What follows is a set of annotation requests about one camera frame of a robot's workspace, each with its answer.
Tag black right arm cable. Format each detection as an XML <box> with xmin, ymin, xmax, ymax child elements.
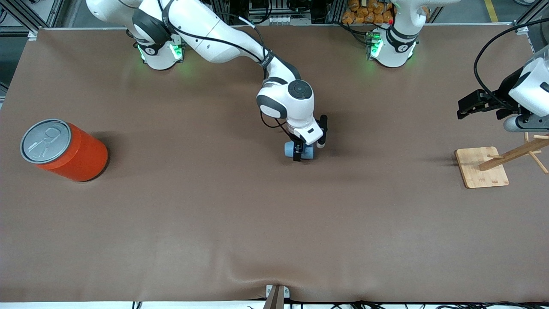
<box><xmin>163</xmin><ymin>11</ymin><xmax>301</xmax><ymax>144</ymax></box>

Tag orange snack bags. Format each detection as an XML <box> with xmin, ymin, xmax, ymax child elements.
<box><xmin>342</xmin><ymin>0</ymin><xmax>394</xmax><ymax>24</ymax></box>

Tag metal table edge bracket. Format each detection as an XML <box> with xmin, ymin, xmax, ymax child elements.
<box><xmin>265</xmin><ymin>284</ymin><xmax>290</xmax><ymax>309</ymax></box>

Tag wooden cup rack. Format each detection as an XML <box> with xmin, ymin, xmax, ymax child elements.
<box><xmin>455</xmin><ymin>131</ymin><xmax>549</xmax><ymax>189</ymax></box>

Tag orange can with silver lid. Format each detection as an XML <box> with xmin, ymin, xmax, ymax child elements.
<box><xmin>20</xmin><ymin>119</ymin><xmax>109</xmax><ymax>182</ymax></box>

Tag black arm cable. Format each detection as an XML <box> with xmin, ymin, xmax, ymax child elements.
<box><xmin>474</xmin><ymin>21</ymin><xmax>549</xmax><ymax>108</ymax></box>
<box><xmin>163</xmin><ymin>11</ymin><xmax>301</xmax><ymax>144</ymax></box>

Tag white power strip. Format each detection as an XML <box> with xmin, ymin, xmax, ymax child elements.
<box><xmin>251</xmin><ymin>15</ymin><xmax>311</xmax><ymax>25</ymax></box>

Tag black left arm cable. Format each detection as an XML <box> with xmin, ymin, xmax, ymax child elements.
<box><xmin>474</xmin><ymin>21</ymin><xmax>549</xmax><ymax>108</ymax></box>

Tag light blue plastic cup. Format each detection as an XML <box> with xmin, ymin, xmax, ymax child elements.
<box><xmin>284</xmin><ymin>141</ymin><xmax>314</xmax><ymax>161</ymax></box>

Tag brown table mat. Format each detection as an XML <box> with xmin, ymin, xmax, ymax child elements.
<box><xmin>0</xmin><ymin>25</ymin><xmax>549</xmax><ymax>303</ymax></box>

